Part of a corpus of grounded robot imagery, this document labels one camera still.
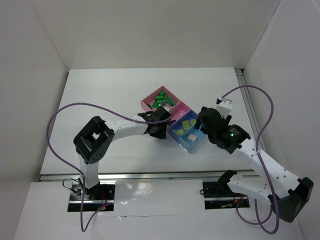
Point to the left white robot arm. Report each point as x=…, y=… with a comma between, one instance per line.
x=94, y=139

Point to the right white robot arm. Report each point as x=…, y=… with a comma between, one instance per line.
x=286, y=192

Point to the multicolour compartment tray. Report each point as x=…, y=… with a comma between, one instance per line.
x=179, y=112

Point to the aluminium front rail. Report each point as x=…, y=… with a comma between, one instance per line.
x=139, y=176

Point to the light green lego brick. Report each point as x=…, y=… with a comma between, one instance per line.
x=180, y=132

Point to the green long lego brick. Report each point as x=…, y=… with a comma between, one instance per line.
x=159, y=97

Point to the green square lego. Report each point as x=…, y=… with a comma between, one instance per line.
x=156, y=104

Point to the green lego plate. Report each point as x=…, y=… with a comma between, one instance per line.
x=167, y=99

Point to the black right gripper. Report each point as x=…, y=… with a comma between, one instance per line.
x=204, y=120

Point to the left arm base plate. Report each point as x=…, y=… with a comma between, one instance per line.
x=104, y=195

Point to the white lego brick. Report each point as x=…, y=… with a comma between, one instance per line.
x=192, y=137

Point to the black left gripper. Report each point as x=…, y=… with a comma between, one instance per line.
x=157, y=121

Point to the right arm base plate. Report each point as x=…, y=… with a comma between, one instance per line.
x=218, y=196

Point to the light green lego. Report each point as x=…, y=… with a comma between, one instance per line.
x=193, y=121
x=185, y=124

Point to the aluminium side rail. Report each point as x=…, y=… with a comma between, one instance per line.
x=241, y=81

